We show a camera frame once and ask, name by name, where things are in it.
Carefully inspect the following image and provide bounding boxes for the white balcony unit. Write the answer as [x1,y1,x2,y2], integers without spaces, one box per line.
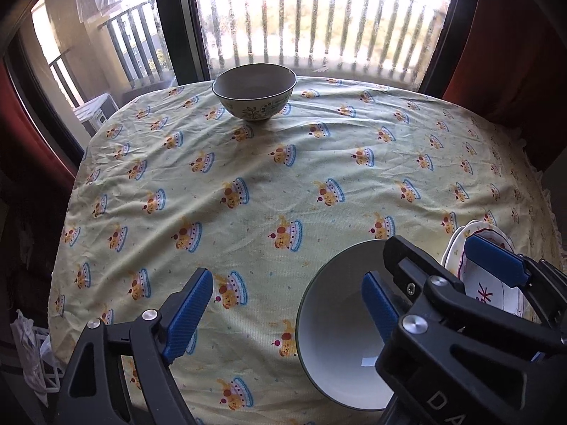
[73,92,120,136]

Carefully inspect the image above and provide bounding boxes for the yellow printed tablecloth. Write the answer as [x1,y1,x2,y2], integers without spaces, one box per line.
[46,75,565,425]

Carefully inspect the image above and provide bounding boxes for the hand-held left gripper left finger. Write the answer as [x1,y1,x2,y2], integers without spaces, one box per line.
[53,268,214,425]

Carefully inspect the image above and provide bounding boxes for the floral ceramic bowl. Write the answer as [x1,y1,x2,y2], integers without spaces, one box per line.
[295,239,402,412]
[212,64,297,122]

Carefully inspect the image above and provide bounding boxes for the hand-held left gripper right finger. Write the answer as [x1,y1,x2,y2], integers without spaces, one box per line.
[361,271,402,355]

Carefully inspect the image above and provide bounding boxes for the dark window frame post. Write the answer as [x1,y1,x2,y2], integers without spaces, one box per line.
[150,0,212,84]

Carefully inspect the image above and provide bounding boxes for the dark side balcony railing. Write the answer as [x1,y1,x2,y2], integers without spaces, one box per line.
[49,2,173,94]

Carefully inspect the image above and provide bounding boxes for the purple-rimmed white dish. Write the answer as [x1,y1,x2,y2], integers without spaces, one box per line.
[456,226,526,318]

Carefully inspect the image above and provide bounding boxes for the crumpled plastic bag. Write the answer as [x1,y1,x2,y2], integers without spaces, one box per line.
[10,310,54,390]

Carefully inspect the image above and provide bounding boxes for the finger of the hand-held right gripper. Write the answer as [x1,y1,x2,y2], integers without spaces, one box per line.
[376,236,567,386]
[464,234,567,337]

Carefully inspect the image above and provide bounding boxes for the white wire basket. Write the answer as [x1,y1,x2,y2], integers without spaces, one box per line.
[9,334,67,403]

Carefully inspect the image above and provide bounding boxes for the scalloped yellow-flower plate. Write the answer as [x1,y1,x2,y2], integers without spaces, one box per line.
[449,227,470,277]

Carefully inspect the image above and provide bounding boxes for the large beaded yellow-flower plate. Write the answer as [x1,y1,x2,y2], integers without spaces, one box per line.
[440,220,483,271]

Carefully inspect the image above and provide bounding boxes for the red curtain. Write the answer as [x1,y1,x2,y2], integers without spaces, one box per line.
[0,59,83,178]
[443,0,567,169]

